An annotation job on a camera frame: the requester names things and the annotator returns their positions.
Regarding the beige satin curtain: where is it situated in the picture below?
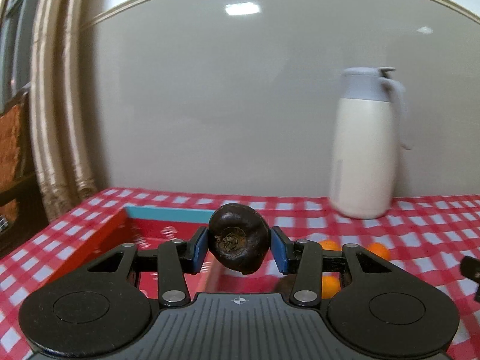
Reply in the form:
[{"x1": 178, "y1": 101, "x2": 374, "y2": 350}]
[{"x1": 22, "y1": 0, "x2": 99, "y2": 220}]

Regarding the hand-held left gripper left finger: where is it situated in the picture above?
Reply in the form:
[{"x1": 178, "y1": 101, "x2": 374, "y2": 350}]
[{"x1": 87, "y1": 227, "x2": 209, "y2": 307}]

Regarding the dark wooden sofa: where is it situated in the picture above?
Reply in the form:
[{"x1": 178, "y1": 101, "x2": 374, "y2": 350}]
[{"x1": 0, "y1": 86, "x2": 49, "y2": 259}]

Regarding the red cardboard box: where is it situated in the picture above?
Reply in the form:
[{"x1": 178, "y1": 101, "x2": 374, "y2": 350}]
[{"x1": 48, "y1": 205, "x2": 233, "y2": 302}]

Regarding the orange woven sofa cushion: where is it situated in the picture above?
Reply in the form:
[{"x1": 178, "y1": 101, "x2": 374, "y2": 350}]
[{"x1": 0, "y1": 95, "x2": 32, "y2": 214}]

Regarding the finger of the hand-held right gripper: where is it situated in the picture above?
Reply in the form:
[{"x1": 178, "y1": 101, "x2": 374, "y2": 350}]
[{"x1": 460, "y1": 256, "x2": 480, "y2": 302}]

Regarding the large dark mangosteen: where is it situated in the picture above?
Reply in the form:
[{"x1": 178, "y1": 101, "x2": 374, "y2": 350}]
[{"x1": 208, "y1": 202, "x2": 270, "y2": 275}]

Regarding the barred window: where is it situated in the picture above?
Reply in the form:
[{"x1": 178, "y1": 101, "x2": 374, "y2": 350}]
[{"x1": 0, "y1": 0, "x2": 38, "y2": 94}]

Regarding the red white checkered tablecloth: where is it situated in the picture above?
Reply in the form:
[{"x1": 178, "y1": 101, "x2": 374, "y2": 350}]
[{"x1": 0, "y1": 187, "x2": 480, "y2": 360}]

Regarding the white thermos jug grey lid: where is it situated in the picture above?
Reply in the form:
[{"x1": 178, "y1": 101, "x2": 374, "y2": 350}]
[{"x1": 329, "y1": 67, "x2": 415, "y2": 220}]

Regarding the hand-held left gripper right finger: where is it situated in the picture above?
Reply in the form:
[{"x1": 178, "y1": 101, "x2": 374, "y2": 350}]
[{"x1": 271, "y1": 226, "x2": 394, "y2": 307}]

